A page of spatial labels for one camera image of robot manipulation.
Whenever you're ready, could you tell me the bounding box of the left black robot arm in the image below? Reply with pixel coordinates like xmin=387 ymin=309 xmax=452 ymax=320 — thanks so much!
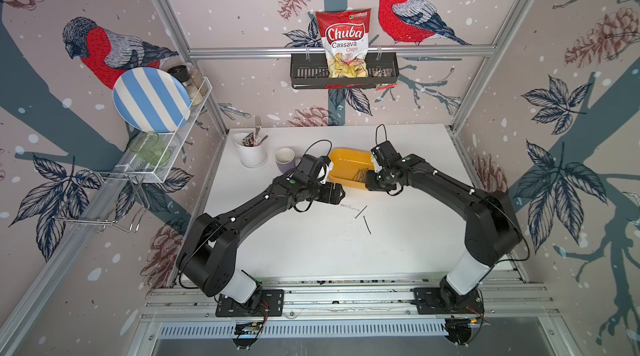
xmin=176 ymin=154 xmax=346 ymax=304

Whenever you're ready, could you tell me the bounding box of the white utensil holder cup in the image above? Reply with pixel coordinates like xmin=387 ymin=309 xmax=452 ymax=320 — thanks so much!
xmin=231 ymin=132 xmax=268 ymax=169

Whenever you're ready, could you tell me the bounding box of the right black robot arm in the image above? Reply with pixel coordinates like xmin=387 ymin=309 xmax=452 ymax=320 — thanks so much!
xmin=365 ymin=141 xmax=524 ymax=301

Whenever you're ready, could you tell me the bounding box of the black lid spice jar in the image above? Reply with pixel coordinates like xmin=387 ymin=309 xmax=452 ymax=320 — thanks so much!
xmin=168 ymin=64 xmax=203 ymax=106

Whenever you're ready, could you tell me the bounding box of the metal fork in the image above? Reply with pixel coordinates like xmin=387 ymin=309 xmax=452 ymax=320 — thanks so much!
xmin=253 ymin=115 xmax=262 ymax=147

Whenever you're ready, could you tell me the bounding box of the red Chuba chips bag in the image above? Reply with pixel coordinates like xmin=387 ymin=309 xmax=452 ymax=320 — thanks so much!
xmin=316 ymin=9 xmax=371 ymax=79

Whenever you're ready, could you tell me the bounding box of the purple grey mug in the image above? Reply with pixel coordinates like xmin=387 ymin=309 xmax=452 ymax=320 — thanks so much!
xmin=274 ymin=148 xmax=297 ymax=174

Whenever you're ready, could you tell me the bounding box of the blue white striped plate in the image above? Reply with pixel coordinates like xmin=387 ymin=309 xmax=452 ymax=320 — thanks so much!
xmin=113 ymin=67 xmax=192 ymax=134

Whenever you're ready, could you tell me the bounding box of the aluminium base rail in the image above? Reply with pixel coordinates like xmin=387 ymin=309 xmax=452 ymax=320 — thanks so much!
xmin=134 ymin=274 xmax=559 ymax=350

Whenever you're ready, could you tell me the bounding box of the steel nail upper right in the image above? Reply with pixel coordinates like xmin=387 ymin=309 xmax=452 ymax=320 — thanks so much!
xmin=363 ymin=216 xmax=372 ymax=235

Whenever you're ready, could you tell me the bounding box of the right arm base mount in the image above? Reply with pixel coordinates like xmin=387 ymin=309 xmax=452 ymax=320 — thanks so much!
xmin=412 ymin=278 xmax=485 ymax=345

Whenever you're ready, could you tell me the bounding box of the yellow plastic storage box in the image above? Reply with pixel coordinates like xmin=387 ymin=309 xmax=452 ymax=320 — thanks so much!
xmin=328 ymin=148 xmax=375 ymax=190

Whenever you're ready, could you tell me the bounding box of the green glass bowl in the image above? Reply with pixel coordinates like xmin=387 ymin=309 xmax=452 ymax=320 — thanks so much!
xmin=128 ymin=132 xmax=171 ymax=167

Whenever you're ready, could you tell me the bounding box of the black wire wall basket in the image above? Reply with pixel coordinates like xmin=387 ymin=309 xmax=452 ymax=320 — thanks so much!
xmin=290 ymin=53 xmax=399 ymax=89

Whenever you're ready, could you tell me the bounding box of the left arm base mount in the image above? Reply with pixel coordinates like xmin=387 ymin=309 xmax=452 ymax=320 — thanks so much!
xmin=215 ymin=285 xmax=284 ymax=350

